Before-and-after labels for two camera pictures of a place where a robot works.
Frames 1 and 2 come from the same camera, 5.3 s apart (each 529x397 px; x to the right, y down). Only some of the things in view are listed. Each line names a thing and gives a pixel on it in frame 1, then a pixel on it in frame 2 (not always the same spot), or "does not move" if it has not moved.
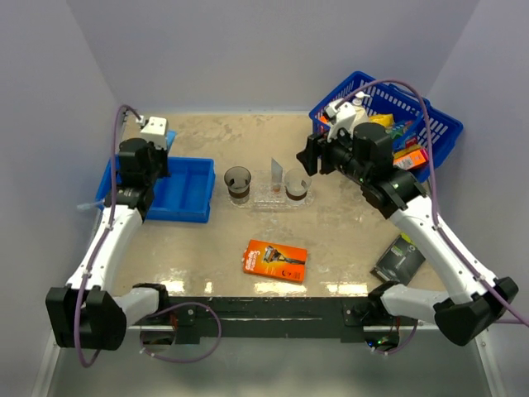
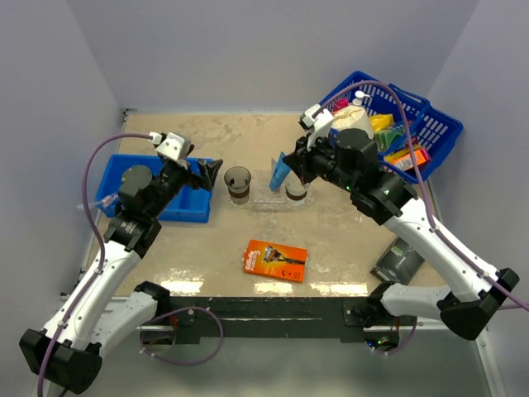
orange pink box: x=415 y=160 does not move
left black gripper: x=163 y=154 → x=205 y=181
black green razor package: x=399 y=261 does not move
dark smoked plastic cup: x=238 y=179 does not move
